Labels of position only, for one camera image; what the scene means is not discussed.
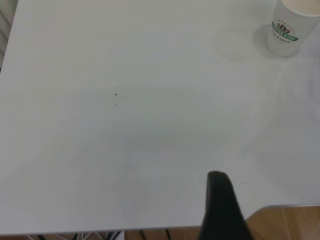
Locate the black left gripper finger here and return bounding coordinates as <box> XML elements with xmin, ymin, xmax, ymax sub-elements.
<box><xmin>196</xmin><ymin>170</ymin><xmax>256</xmax><ymax>240</ymax></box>

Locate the white paper coffee cup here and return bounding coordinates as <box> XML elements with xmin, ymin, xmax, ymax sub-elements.
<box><xmin>265</xmin><ymin>0</ymin><xmax>320</xmax><ymax>58</ymax></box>

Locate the black cable under table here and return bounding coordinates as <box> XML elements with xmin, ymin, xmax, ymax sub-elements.
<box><xmin>138</xmin><ymin>228</ymin><xmax>174</xmax><ymax>240</ymax></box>
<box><xmin>106</xmin><ymin>231</ymin><xmax>124</xmax><ymax>240</ymax></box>

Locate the white cable under table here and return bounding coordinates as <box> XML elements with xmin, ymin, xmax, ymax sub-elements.
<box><xmin>26</xmin><ymin>231</ymin><xmax>103</xmax><ymax>240</ymax></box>

